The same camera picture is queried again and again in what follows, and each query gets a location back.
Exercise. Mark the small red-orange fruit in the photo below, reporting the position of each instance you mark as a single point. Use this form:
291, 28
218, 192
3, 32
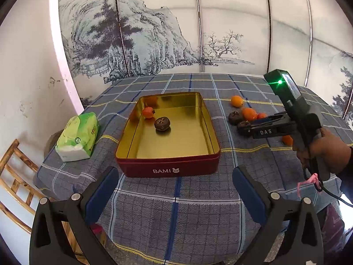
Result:
261, 115

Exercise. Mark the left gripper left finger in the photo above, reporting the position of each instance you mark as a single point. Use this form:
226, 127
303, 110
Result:
48, 241

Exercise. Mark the plaid blue tablecloth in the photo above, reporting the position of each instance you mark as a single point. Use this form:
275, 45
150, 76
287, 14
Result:
188, 219

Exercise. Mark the wooden chair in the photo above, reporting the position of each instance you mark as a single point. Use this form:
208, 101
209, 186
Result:
19, 182

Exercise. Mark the painted landscape folding screen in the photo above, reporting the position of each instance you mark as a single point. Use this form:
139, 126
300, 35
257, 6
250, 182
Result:
107, 40

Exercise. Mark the orange fruit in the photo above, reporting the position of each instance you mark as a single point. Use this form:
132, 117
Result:
287, 140

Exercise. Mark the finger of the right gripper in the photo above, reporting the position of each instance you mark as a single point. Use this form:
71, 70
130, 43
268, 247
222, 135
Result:
271, 131
280, 118

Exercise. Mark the dark brown passion fruit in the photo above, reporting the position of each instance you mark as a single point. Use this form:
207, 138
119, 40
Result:
162, 124

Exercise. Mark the red gold tin box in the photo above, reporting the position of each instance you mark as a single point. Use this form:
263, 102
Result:
188, 148

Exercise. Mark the pink ribbon tag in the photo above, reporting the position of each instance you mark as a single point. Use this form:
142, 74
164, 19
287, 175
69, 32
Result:
312, 180

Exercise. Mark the large orange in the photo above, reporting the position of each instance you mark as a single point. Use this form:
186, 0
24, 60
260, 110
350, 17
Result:
249, 114

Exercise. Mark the green tissue pack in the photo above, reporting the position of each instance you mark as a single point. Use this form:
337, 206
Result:
77, 139

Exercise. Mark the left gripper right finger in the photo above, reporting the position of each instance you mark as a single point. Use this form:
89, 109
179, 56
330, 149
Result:
302, 243

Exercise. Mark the small red persimmon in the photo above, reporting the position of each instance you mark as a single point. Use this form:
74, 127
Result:
148, 112

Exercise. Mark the round woven stool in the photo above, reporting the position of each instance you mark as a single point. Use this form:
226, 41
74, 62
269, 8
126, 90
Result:
51, 142

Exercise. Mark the orange tangerine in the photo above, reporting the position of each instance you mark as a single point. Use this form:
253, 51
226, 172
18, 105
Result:
237, 101

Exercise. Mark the person's right hand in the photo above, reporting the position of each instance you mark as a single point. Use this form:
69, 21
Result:
334, 152

